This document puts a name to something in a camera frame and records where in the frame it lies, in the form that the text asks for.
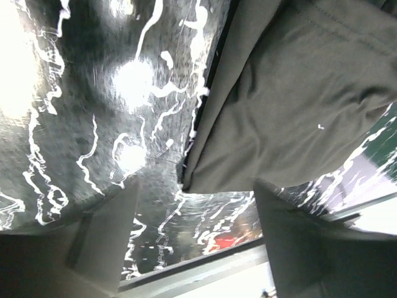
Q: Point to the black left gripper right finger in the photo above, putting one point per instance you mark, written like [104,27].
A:
[311,257]

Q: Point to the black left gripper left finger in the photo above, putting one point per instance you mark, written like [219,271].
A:
[96,256]

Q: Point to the black printed t-shirt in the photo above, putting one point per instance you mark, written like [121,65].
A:
[297,88]

